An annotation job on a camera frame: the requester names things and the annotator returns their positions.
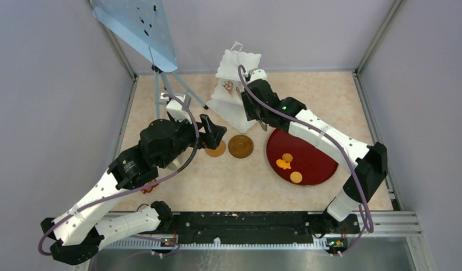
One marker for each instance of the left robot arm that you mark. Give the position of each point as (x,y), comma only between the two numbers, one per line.
(80,233)

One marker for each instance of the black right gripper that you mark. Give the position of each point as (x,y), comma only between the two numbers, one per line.
(251,114)

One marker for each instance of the red round tray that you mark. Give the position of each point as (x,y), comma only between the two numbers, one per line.
(315,166)

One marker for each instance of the white strawberry cake slice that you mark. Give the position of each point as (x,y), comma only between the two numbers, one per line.
(228,86)

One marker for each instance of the dark wooden saucer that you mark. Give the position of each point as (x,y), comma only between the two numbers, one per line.
(240,146)

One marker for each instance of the light blue perforated board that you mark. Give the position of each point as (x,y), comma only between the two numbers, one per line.
(142,24)

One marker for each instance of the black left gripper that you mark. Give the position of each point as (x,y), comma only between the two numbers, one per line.
(201,139)

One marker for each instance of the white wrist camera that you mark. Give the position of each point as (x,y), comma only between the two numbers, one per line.
(255,74)
(175,109)

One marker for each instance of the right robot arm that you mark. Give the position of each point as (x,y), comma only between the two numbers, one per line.
(367,164)

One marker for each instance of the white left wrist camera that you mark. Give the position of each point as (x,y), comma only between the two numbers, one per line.
(175,109)

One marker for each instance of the white three-tier cake stand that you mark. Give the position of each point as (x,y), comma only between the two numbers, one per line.
(226,99)

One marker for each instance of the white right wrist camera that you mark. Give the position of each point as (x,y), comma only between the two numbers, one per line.
(255,74)

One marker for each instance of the red snack packet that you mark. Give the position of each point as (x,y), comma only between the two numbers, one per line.
(148,189)

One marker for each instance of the metal serving tongs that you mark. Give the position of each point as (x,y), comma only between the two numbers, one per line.
(262,125)

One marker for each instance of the light wooden coaster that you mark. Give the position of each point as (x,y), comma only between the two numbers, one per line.
(218,151)

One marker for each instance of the orange chip cookie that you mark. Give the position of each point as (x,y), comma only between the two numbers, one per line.
(288,158)

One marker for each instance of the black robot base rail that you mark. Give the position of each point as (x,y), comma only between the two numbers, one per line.
(297,227)

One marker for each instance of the orange fish-shaped cookie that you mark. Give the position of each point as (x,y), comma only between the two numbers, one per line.
(283,164)

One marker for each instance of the round tan biscuit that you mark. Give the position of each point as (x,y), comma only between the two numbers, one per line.
(296,177)

